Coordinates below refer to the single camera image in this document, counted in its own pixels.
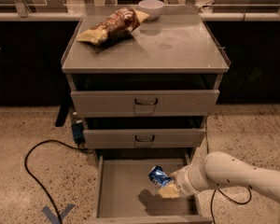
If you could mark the top grey drawer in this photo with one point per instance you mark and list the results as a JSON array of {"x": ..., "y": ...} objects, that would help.
[{"x": 103, "y": 104}]

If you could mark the brown yellow chip bag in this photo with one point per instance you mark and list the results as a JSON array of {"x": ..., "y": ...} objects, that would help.
[{"x": 118, "y": 25}]

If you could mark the blue pepsi can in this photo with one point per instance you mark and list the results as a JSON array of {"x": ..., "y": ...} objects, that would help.
[{"x": 159, "y": 177}]

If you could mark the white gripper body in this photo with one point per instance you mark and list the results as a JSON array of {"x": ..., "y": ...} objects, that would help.
[{"x": 184, "y": 180}]

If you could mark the middle grey drawer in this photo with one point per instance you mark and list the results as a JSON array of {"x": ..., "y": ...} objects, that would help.
[{"x": 144, "y": 138}]

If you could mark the dark counter with ledge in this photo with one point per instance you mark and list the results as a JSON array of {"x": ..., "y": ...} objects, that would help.
[{"x": 28, "y": 56}]

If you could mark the white bowl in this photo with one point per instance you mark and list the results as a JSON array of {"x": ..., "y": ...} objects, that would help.
[{"x": 152, "y": 7}]

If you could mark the grey drawer cabinet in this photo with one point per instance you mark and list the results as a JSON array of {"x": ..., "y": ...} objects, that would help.
[{"x": 126, "y": 123}]

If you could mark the blue power box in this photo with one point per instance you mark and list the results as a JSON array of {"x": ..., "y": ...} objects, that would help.
[{"x": 77, "y": 131}]

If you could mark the bottom grey open drawer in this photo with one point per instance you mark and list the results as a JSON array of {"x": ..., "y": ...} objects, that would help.
[{"x": 125, "y": 195}]

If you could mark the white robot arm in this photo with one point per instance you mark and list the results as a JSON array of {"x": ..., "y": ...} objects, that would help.
[{"x": 219, "y": 170}]

